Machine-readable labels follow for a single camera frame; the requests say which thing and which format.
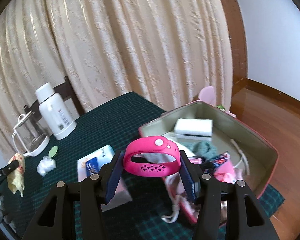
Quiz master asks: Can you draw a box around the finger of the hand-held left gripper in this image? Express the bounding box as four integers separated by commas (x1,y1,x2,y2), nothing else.
1,159,19,178

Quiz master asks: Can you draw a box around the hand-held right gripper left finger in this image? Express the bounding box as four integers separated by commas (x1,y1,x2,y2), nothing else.
21,150,125,240

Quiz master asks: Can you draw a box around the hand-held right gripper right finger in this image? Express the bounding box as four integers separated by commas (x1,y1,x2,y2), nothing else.
179,150,278,240

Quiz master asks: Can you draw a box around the pale yellow cloth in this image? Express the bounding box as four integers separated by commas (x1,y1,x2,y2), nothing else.
7,152,25,197

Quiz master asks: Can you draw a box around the teal knit sock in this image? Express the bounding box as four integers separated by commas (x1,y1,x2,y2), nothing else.
191,141,218,159

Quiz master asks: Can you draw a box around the pink patterned drawstring pouch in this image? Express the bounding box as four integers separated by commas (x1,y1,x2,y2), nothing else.
161,151,243,224

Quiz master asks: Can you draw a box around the pink silicone wristband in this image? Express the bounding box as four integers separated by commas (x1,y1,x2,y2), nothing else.
123,135,182,178

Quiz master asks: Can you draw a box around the white cloth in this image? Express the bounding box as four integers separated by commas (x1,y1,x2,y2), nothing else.
143,136,198,163

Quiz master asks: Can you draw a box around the pink storage box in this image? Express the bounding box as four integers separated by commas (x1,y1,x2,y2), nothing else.
139,101,279,227

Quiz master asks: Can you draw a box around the person's left hand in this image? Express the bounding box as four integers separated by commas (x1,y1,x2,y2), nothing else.
0,194,15,228

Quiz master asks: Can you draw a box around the white and blue tissue pack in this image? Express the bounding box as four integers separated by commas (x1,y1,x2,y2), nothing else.
77,145,133,212

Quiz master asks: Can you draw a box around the white crinkled plastic ball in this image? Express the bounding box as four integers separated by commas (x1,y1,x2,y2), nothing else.
37,156,57,178

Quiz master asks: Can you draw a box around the white sponge block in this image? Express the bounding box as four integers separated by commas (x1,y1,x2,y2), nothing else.
174,118,213,142

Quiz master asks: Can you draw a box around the green plaid tablecloth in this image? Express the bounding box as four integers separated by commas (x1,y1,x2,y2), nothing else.
0,91,285,240

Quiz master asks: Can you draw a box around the white thermos kettle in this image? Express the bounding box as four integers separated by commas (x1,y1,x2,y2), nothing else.
35,82,77,140

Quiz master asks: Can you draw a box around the pink child chair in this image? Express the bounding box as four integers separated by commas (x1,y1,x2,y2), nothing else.
199,86,237,118

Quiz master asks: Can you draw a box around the dark wooden chair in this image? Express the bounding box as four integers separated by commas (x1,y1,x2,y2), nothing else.
24,76,87,120

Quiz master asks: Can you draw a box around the beige patterned curtain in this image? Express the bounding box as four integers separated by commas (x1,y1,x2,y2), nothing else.
0,0,234,160

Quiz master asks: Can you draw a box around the brown wooden door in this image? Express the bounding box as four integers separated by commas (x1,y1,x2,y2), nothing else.
212,0,248,98

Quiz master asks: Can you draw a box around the glass pitcher with white handle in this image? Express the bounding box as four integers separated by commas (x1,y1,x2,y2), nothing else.
11,112,50,157

